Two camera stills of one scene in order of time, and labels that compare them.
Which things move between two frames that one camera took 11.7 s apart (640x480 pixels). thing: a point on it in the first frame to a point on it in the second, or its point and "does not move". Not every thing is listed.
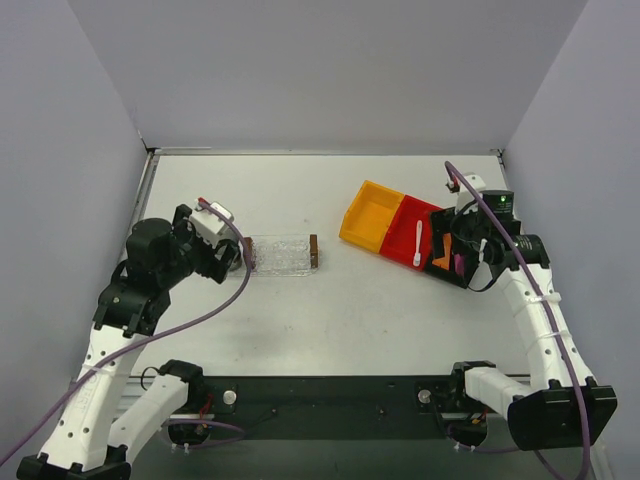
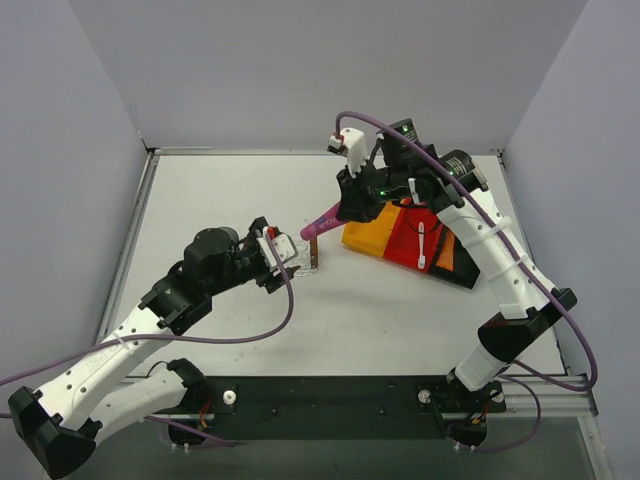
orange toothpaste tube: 444,261 does not move
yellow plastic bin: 371,215 does not move
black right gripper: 473,257 to 353,195
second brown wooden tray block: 314,250 does not move
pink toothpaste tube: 459,264 to 323,224
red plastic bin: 401,241 does not move
